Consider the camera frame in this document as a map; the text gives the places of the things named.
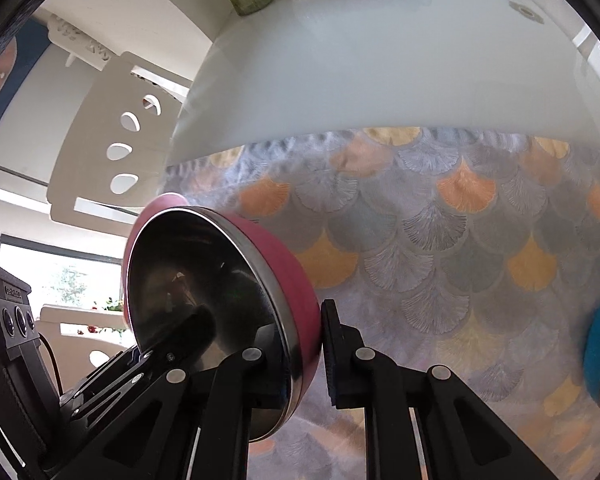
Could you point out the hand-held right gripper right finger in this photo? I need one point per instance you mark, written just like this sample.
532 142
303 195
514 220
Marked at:
337 360

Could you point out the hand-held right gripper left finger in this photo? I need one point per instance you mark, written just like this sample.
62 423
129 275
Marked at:
230 395

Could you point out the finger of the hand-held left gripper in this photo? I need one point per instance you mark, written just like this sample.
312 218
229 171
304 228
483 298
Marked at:
180 332

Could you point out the pink steel-lined bowl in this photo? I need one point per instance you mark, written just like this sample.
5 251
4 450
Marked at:
200 280

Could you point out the red flowering plant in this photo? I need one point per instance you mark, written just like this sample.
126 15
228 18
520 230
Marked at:
107 310

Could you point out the fan-patterned tablecloth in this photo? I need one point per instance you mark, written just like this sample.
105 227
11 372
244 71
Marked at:
430 260

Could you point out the white chair with oval holes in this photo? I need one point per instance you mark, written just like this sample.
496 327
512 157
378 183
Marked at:
105 125

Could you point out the white carved chair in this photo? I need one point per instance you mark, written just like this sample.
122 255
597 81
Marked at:
77 40

